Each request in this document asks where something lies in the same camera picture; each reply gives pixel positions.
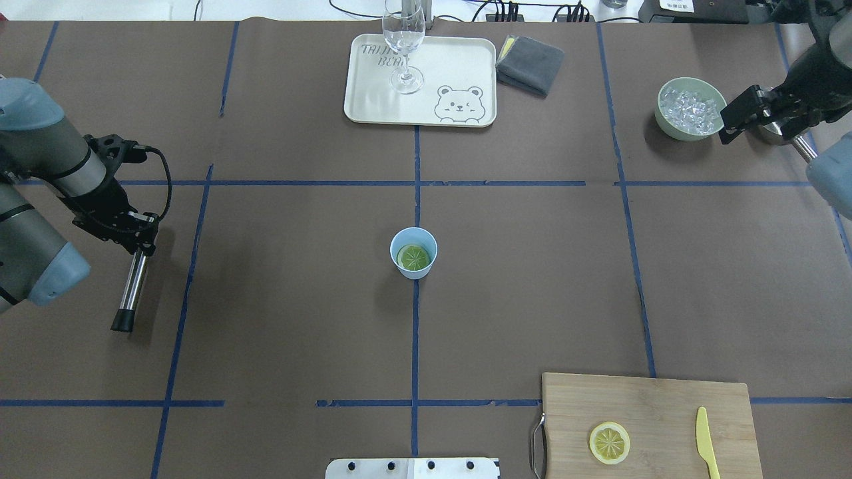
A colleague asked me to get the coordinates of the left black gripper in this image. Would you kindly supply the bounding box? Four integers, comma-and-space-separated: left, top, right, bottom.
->
63, 134, 160, 257

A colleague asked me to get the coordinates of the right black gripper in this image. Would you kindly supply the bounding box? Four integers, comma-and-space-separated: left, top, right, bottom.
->
718, 85, 833, 145

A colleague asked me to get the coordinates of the steel muddler black tip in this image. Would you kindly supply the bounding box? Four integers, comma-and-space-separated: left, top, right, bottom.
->
110, 247, 151, 333

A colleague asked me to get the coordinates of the yellow lemon slice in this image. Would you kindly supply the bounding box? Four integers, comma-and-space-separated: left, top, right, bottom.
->
396, 243, 432, 271

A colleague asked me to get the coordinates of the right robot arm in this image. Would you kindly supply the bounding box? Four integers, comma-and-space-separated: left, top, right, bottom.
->
718, 1, 851, 144

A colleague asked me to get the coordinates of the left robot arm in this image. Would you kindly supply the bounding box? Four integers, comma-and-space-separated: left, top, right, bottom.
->
1, 78, 173, 331

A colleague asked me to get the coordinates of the light blue cup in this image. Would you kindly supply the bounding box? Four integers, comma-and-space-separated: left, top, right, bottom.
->
389, 227, 439, 280

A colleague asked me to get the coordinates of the metal ice scoop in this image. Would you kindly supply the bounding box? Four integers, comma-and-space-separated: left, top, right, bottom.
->
757, 116, 821, 162

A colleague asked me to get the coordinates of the green bowl of ice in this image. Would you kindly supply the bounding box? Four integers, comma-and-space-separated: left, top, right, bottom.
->
654, 78, 727, 142

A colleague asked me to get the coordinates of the grey folded cloth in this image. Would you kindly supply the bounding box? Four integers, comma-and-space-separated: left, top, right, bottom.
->
495, 35, 565, 97

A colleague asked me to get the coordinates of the wooden cutting board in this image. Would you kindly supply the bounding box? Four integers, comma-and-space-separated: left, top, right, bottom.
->
542, 372, 763, 478

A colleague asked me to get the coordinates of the cream bear tray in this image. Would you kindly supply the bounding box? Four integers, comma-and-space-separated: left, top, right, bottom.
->
343, 34, 498, 128

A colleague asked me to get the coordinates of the yellow plastic knife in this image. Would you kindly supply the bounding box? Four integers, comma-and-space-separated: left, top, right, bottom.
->
695, 406, 721, 479

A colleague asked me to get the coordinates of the clear wine glass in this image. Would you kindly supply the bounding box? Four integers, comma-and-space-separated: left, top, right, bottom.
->
381, 1, 426, 94

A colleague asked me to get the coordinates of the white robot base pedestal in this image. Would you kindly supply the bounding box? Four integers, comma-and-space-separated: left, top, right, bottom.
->
325, 457, 501, 478

